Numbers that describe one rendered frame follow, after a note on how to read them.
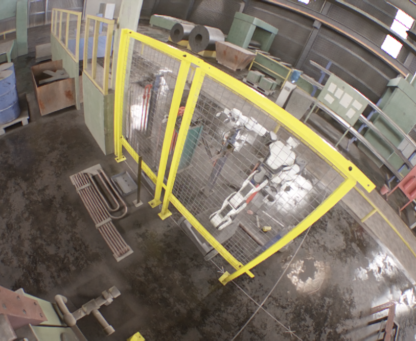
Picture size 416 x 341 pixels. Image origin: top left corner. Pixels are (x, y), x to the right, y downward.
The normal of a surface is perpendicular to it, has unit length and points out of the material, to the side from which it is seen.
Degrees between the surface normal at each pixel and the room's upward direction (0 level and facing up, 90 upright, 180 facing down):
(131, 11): 90
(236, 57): 99
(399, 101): 90
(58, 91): 90
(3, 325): 0
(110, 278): 0
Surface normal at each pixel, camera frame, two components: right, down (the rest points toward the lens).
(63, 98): 0.72, 0.62
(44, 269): 0.29, -0.67
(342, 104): -0.67, 0.37
